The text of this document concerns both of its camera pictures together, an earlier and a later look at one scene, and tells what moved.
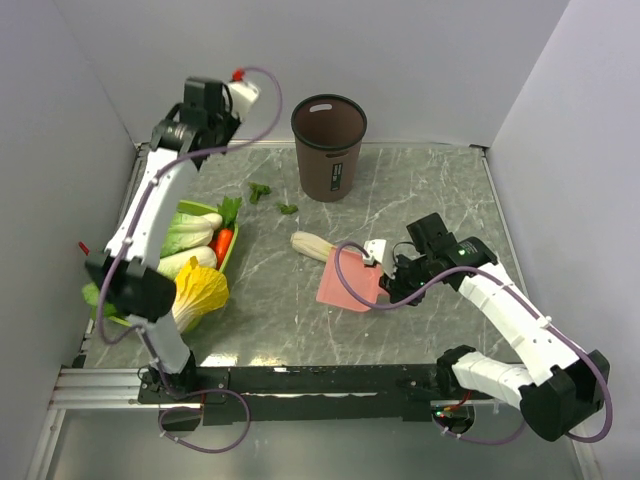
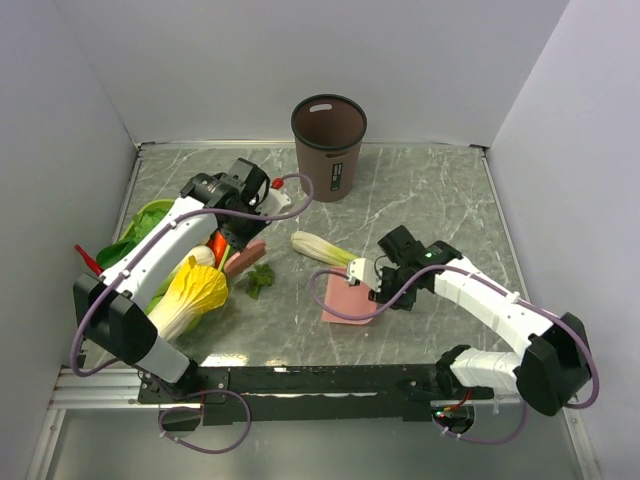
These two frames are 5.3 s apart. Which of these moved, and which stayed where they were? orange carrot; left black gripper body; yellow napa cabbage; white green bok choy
Moved: left black gripper body
Stayed: yellow napa cabbage; orange carrot; white green bok choy
